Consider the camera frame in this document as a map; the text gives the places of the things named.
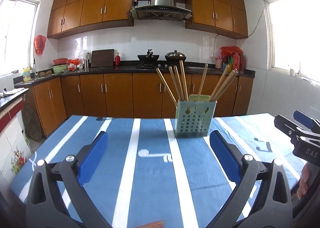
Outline person's right hand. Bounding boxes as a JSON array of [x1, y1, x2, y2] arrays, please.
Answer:
[[297, 164, 310, 200]]

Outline person's left hand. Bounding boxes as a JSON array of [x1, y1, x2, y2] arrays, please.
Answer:
[[136, 220, 165, 228]]

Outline red condiment bottles group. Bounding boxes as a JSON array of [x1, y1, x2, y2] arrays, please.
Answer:
[[215, 46, 246, 73]]

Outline green perforated utensil holder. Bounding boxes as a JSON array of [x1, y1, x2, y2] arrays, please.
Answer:
[[174, 95, 217, 138]]

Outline blue striped tablecloth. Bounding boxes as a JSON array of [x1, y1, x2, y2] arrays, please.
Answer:
[[10, 114, 305, 227]]

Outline brown lower cabinets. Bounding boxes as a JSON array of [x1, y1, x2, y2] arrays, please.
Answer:
[[22, 72, 254, 141]]

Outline brown cabinets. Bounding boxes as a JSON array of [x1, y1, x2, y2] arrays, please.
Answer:
[[47, 0, 248, 39], [22, 72, 254, 141]]

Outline yellow detergent bottle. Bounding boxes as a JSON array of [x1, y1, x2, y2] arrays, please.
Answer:
[[22, 66, 31, 82]]

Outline green basin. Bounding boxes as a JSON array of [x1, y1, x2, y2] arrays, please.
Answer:
[[52, 64, 68, 73]]

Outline black lidded pan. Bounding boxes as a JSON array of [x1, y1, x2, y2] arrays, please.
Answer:
[[165, 50, 186, 62]]

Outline red basin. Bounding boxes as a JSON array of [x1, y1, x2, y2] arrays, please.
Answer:
[[53, 58, 68, 65]]

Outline dark cutting board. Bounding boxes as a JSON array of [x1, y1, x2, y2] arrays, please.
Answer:
[[91, 49, 114, 67]]

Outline black wok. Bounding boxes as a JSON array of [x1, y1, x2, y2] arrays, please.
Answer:
[[137, 49, 159, 65]]

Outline red bottle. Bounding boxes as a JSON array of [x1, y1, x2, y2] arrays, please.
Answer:
[[114, 52, 121, 66]]

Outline red plastic bag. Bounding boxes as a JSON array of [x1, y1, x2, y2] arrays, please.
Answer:
[[34, 35, 47, 55]]

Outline steel range hood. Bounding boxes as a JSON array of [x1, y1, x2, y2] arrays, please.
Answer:
[[131, 0, 192, 21]]

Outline brown upper cabinets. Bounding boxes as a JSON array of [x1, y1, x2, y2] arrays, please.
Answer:
[[47, 0, 248, 39]]

